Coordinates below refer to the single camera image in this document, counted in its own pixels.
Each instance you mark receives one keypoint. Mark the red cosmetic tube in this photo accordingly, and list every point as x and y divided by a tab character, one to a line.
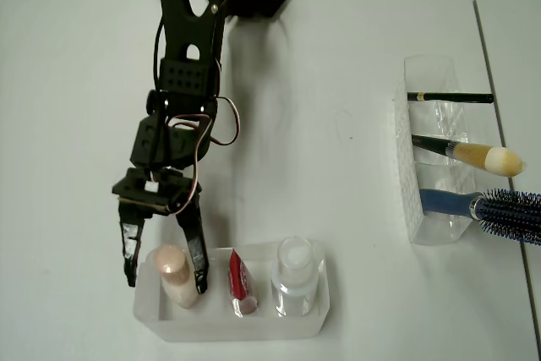
238	276

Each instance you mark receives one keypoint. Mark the blue round hairbrush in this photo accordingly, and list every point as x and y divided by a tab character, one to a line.
448	202

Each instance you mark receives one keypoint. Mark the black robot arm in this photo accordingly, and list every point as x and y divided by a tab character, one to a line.
181	18

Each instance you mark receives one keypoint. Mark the clear acrylic organizer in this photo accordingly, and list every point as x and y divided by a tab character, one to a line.
431	69

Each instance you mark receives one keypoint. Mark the clear capped bottle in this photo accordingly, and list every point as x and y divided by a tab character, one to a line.
296	259

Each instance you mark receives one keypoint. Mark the frosted plastic bin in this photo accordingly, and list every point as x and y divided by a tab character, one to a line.
236	329

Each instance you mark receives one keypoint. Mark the pink cosmetic bottle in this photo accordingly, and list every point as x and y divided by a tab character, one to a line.
177	285

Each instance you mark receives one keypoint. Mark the thin dark cosmetic pencil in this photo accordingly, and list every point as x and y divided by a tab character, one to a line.
456	97

